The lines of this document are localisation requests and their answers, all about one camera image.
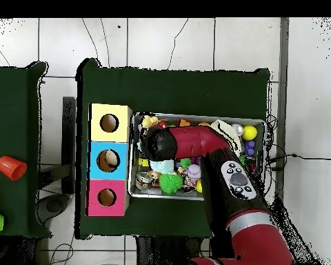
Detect light blue muslin cloth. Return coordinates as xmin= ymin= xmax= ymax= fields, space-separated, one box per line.
xmin=149 ymin=159 xmax=175 ymax=175

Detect yellow plush duck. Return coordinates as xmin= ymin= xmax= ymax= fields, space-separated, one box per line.
xmin=141 ymin=115 xmax=161 ymax=129

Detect wooden box with three holes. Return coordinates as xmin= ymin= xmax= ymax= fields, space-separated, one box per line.
xmin=87 ymin=102 xmax=134 ymax=217

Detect shallow mesh bin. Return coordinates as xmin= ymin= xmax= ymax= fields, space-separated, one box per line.
xmin=128 ymin=111 xmax=266 ymax=202

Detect large green spiky ball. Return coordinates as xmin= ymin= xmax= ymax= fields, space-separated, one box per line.
xmin=158 ymin=173 xmax=184 ymax=195

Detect white toy baseball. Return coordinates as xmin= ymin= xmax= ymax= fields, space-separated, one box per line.
xmin=185 ymin=164 xmax=202 ymax=181

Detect dark green tablecloth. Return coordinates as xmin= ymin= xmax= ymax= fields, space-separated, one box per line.
xmin=0 ymin=61 xmax=52 ymax=239
xmin=74 ymin=57 xmax=271 ymax=240

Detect cream muslin cloth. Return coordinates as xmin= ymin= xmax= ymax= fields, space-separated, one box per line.
xmin=210 ymin=119 xmax=243 ymax=158

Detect purple toy building block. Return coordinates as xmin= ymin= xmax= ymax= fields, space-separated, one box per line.
xmin=243 ymin=139 xmax=257 ymax=157

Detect yellow ball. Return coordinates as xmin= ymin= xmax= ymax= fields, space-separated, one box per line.
xmin=241 ymin=124 xmax=258 ymax=141

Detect orange plastic cup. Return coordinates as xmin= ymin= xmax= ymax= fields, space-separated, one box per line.
xmin=0 ymin=155 xmax=28 ymax=181

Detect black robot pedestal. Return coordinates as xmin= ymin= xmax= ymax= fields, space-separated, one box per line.
xmin=136 ymin=235 xmax=210 ymax=265

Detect black power cable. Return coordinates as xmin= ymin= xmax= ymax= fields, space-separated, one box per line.
xmin=268 ymin=153 xmax=331 ymax=164

